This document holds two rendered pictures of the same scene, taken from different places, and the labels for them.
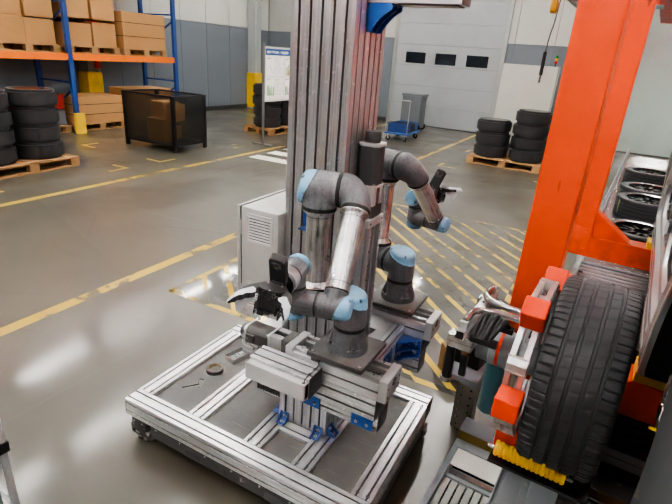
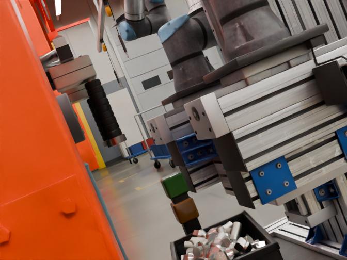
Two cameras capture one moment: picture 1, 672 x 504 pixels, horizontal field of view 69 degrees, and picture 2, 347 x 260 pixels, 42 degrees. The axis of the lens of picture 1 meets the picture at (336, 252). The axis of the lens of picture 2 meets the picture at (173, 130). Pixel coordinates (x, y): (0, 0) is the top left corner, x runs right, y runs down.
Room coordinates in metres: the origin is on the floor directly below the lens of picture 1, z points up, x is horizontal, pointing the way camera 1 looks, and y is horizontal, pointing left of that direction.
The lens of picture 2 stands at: (2.61, -1.15, 0.77)
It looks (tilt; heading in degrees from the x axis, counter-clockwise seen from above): 2 degrees down; 139
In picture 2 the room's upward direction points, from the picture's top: 23 degrees counter-clockwise
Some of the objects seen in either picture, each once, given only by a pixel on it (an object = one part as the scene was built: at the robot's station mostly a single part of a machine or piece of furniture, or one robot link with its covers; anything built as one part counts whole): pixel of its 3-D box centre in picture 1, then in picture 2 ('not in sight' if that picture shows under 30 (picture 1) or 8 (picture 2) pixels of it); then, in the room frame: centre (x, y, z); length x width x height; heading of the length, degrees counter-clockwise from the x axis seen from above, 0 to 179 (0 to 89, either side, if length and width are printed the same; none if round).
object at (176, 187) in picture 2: not in sight; (174, 184); (1.95, -0.64, 0.64); 0.04 x 0.04 x 0.04; 59
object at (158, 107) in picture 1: (165, 119); not in sight; (9.32, 3.36, 0.49); 1.27 x 0.88 x 0.97; 63
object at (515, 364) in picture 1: (527, 357); not in sight; (1.52, -0.72, 0.85); 0.54 x 0.07 x 0.54; 149
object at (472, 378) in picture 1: (473, 358); not in sight; (2.12, -0.74, 0.44); 0.43 x 0.17 x 0.03; 149
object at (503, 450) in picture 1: (529, 461); not in sight; (1.37, -0.75, 0.51); 0.29 x 0.06 x 0.06; 59
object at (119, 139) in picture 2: not in sight; (104, 111); (1.79, -0.61, 0.83); 0.04 x 0.04 x 0.16
